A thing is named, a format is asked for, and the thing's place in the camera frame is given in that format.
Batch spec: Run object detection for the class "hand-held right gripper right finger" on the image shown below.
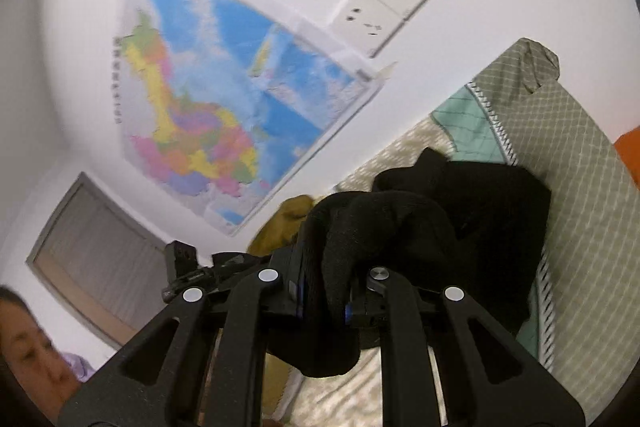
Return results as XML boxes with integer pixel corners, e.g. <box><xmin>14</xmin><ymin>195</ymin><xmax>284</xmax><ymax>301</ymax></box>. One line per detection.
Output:
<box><xmin>344</xmin><ymin>266</ymin><xmax>587</xmax><ymax>427</ymax></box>

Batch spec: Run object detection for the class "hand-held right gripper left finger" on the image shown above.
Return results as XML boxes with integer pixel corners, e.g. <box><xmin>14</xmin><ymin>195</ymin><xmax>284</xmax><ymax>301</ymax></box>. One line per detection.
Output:
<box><xmin>59</xmin><ymin>252</ymin><xmax>308</xmax><ymax>427</ymax></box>

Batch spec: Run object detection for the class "black garment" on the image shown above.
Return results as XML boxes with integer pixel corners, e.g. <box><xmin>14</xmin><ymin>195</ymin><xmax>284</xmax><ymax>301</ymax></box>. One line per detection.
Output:
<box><xmin>302</xmin><ymin>148</ymin><xmax>552</xmax><ymax>378</ymax></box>

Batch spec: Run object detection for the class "grey door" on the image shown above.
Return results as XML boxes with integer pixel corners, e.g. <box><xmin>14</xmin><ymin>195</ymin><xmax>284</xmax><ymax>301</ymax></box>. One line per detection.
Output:
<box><xmin>26</xmin><ymin>171</ymin><xmax>173</xmax><ymax>350</ymax></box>

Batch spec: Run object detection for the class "mustard cloth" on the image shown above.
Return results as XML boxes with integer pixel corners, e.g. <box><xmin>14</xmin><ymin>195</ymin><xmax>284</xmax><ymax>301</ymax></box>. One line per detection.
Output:
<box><xmin>247</xmin><ymin>194</ymin><xmax>323</xmax><ymax>423</ymax></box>

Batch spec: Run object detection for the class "purple cloth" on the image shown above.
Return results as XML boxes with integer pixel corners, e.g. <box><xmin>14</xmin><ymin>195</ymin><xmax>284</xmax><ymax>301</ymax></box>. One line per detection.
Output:
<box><xmin>62</xmin><ymin>352</ymin><xmax>98</xmax><ymax>383</ymax></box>

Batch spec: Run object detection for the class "person's head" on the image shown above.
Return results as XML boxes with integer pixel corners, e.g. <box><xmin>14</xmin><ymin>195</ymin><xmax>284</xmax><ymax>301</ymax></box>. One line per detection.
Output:
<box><xmin>0</xmin><ymin>285</ymin><xmax>82</xmax><ymax>423</ymax></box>

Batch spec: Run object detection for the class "patterned bed sheet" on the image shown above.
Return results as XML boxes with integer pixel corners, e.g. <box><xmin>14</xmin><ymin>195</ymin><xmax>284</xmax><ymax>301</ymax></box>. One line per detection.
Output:
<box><xmin>287</xmin><ymin>38</ymin><xmax>640</xmax><ymax>427</ymax></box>

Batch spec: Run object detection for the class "clear tape strip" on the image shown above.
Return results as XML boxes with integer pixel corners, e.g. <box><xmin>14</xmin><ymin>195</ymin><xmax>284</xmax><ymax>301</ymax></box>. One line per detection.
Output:
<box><xmin>364</xmin><ymin>61</ymin><xmax>399</xmax><ymax>84</ymax></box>

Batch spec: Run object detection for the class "orange object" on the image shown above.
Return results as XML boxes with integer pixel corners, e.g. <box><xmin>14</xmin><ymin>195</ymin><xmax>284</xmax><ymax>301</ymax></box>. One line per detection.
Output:
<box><xmin>614</xmin><ymin>126</ymin><xmax>640</xmax><ymax>188</ymax></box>

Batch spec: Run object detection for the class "colourful wall map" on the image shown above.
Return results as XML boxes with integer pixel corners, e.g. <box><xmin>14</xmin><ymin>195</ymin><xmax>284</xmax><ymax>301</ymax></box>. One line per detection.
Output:
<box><xmin>112</xmin><ymin>0</ymin><xmax>386</xmax><ymax>236</ymax></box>

